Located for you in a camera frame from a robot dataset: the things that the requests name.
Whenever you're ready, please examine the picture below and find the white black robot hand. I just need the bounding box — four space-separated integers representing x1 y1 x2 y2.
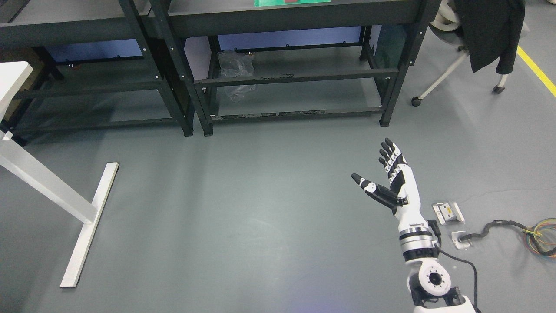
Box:
351 137 429 232

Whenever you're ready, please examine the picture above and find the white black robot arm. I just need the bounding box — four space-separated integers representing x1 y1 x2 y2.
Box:
399 220 480 313

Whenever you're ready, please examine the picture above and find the green plastic tray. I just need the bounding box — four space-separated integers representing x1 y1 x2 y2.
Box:
253 0 331 7

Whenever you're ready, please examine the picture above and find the black right metal shelf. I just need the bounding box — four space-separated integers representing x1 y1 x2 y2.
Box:
149 0 440 136

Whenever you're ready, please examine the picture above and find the black metal shelf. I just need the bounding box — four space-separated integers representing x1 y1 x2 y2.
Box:
149 0 440 136
1 0 194 144

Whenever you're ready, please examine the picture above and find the black left metal shelf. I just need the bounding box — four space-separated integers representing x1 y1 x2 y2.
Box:
1 0 194 144

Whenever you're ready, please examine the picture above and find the silver floor outlet box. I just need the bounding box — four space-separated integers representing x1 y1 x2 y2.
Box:
432 201 465 226

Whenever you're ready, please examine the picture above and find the black jacket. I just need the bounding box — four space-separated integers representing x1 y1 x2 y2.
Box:
455 0 526 75

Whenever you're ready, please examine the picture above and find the clear plastic bag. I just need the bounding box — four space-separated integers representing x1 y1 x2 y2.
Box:
218 51 257 102

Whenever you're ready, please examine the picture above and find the white desk with T-leg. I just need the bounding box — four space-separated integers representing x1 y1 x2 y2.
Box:
0 61 119 288

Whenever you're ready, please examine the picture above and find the silver floor cable plate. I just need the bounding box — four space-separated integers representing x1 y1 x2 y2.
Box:
450 230 471 250

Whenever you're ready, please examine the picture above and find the black floor cable bundle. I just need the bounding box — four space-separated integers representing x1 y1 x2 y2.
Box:
460 218 556 260

